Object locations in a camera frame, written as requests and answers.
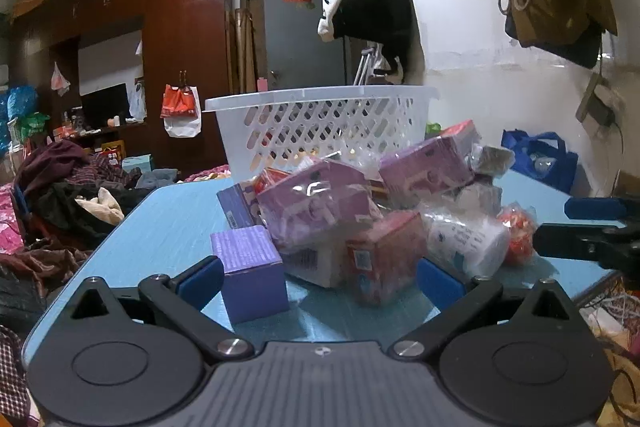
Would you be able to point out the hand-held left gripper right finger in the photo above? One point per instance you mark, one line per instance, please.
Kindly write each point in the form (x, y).
(437, 282)

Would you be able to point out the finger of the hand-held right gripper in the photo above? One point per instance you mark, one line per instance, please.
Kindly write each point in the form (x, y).
(592, 208)
(570, 241)

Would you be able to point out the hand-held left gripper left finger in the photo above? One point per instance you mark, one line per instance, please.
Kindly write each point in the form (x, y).
(202, 281)

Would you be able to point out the small purple box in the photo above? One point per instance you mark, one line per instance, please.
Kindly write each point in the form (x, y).
(250, 277)

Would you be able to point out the white item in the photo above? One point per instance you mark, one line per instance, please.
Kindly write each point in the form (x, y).
(475, 197)

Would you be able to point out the white plastic basket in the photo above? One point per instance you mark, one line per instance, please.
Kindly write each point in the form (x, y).
(320, 132)

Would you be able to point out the white roll in clear packet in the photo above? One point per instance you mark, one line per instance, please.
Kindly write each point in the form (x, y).
(465, 239)

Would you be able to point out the red snack packet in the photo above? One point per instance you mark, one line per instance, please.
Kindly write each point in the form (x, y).
(517, 232)

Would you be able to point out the purple and white box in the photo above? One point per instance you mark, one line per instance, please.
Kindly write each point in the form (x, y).
(237, 204)

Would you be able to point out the blue shopping bag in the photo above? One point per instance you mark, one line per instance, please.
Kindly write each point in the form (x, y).
(517, 152)

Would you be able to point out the power adapter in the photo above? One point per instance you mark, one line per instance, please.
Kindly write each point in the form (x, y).
(597, 104)

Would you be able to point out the floral blanket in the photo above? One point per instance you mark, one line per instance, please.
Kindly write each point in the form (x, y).
(210, 173)

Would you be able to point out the grey item in clear packet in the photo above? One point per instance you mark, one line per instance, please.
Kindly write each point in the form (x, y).
(492, 159)

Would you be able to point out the purple box in plastic wrap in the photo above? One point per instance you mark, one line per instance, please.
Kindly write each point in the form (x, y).
(315, 202)
(425, 167)

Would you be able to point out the teal box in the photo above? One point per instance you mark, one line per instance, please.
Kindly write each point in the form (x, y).
(137, 164)

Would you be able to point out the pink and red box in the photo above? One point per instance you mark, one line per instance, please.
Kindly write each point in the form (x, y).
(457, 134)

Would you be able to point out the red gift box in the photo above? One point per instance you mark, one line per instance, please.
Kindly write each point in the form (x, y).
(109, 154)

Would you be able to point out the dark hanging bag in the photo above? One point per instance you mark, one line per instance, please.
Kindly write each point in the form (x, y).
(585, 49)

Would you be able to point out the pile of clothes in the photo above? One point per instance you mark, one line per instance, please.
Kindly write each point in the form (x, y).
(70, 177)

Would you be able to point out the red and white plastic bag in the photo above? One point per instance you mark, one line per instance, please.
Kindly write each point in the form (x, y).
(177, 104)

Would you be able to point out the black monitor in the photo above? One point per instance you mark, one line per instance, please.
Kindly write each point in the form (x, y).
(102, 104)

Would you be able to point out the checked cloth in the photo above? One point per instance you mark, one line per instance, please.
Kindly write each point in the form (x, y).
(10, 372)

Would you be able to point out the metal crutches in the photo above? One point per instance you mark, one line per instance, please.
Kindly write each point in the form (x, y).
(362, 67)

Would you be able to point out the wooden planks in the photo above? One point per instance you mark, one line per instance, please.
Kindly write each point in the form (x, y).
(247, 47)

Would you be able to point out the pink and white plastic bag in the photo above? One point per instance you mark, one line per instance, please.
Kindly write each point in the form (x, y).
(59, 79)

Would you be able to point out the wooden wardrobe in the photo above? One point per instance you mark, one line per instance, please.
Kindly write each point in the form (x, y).
(185, 32)

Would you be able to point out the grey door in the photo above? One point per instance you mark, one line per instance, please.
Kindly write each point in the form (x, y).
(300, 47)

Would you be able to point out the blue plastic bag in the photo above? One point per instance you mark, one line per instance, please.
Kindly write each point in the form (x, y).
(20, 104)

